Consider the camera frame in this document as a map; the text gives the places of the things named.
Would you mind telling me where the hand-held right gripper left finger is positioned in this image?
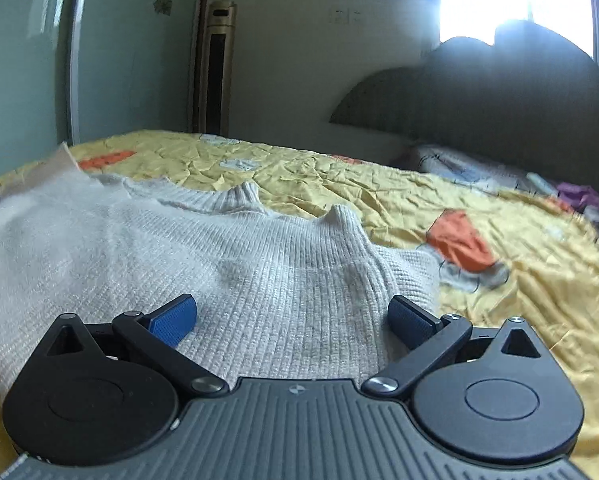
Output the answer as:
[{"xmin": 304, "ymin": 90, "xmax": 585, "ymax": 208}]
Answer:
[{"xmin": 38, "ymin": 294, "xmax": 230, "ymax": 402}]

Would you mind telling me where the dark grey headboard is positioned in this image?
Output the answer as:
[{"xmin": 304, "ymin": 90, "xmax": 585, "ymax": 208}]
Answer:
[{"xmin": 329, "ymin": 20, "xmax": 599, "ymax": 197}]

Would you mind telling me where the white knit sweater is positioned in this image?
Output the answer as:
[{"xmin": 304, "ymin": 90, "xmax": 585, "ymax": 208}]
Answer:
[{"xmin": 0, "ymin": 142, "xmax": 443, "ymax": 407}]

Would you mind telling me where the printed pillow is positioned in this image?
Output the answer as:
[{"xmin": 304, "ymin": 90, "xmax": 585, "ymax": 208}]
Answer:
[{"xmin": 408, "ymin": 143, "xmax": 580, "ymax": 197}]

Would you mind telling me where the gold tower air conditioner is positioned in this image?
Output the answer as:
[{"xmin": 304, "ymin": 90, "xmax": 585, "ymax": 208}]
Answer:
[{"xmin": 192, "ymin": 1, "xmax": 238, "ymax": 139}]

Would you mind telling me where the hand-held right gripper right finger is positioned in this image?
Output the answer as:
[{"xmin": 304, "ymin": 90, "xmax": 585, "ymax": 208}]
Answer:
[{"xmin": 361, "ymin": 296, "xmax": 553, "ymax": 402}]

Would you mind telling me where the flowered glass wardrobe door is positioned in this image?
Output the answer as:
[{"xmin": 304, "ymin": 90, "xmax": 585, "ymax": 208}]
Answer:
[
  {"xmin": 0, "ymin": 0, "xmax": 76, "ymax": 182},
  {"xmin": 68, "ymin": 0, "xmax": 206, "ymax": 150}
]

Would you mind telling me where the purple cloth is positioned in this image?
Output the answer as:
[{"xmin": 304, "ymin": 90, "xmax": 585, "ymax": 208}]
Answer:
[{"xmin": 556, "ymin": 183, "xmax": 599, "ymax": 217}]

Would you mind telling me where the white remote control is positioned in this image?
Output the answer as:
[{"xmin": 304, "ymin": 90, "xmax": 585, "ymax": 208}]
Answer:
[{"xmin": 526, "ymin": 172, "xmax": 561, "ymax": 197}]

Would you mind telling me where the yellow printed blanket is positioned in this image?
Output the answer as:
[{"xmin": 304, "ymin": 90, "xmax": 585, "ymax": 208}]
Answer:
[{"xmin": 0, "ymin": 130, "xmax": 599, "ymax": 480}]

